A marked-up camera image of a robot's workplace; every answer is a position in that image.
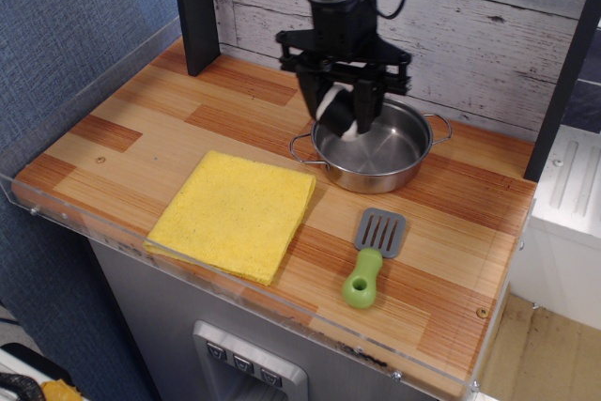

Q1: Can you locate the white ribbed side shelf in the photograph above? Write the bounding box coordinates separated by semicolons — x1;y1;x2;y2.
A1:
532;125;600;239

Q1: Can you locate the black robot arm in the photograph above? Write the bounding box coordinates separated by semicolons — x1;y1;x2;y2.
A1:
276;0;411;141

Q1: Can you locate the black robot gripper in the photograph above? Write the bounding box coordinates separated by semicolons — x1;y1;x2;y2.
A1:
276;0;411;134

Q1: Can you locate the black right vertical post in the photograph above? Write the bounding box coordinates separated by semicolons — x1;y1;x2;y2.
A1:
524;0;600;182

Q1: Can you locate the black vertical post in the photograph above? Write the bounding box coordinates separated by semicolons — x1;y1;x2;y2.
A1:
177;0;221;76
524;0;600;182

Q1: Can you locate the grey spatula green handle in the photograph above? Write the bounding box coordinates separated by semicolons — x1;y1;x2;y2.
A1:
342;208;407;309

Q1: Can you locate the yellow folded cloth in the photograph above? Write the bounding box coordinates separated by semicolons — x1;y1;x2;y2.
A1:
144;151;316;285

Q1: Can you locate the silver toy dispenser panel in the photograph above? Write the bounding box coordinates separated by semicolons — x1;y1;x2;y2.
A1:
193;320;309;400

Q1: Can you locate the stainless steel pot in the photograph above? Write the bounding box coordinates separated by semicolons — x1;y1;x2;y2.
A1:
289;100;453;194

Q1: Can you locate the black left vertical post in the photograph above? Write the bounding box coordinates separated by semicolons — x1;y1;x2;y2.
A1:
177;0;221;76

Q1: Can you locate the plush sushi roll toy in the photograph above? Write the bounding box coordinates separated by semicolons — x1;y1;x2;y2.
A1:
316;84;360;142

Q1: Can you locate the clear acrylic guard rail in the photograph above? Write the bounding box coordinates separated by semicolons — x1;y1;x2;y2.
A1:
1;42;534;400

